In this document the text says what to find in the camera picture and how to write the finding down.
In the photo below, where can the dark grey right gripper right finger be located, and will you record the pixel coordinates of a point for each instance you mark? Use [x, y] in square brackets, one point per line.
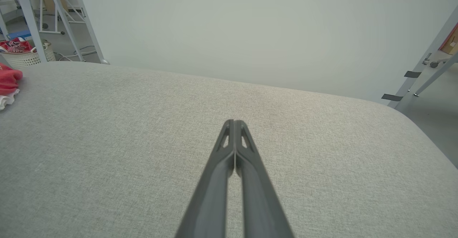
[261, 205]

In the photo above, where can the grey partition support post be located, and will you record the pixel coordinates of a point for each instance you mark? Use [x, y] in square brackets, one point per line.
[91, 27]
[421, 64]

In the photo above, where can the white metal rack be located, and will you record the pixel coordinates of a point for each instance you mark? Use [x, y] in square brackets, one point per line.
[77, 21]

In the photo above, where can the black tape strip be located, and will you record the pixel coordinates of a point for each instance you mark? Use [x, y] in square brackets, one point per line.
[391, 97]
[412, 74]

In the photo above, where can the white perforated laundry basket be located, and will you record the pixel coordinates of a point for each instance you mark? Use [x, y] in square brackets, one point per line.
[25, 59]

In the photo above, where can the grey wheeled chair base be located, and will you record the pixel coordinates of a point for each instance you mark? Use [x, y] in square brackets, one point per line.
[434, 64]

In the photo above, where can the brown cardboard box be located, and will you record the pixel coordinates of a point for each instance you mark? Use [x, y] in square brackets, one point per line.
[451, 43]

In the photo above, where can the grey metal frame leg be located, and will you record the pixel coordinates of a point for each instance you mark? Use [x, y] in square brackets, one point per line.
[30, 23]

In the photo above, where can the red white basketball jersey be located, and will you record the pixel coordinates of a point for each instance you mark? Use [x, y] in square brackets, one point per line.
[9, 80]

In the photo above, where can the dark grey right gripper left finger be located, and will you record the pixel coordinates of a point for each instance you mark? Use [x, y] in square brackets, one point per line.
[211, 202]

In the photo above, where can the red printed cloth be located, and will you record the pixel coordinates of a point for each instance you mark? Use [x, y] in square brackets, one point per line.
[14, 46]

